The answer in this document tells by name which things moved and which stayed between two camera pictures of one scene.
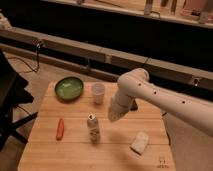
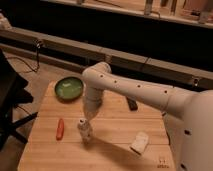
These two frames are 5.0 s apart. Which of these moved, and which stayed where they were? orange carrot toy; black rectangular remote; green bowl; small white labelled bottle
Moved: small white labelled bottle
Stayed: green bowl; black rectangular remote; orange carrot toy
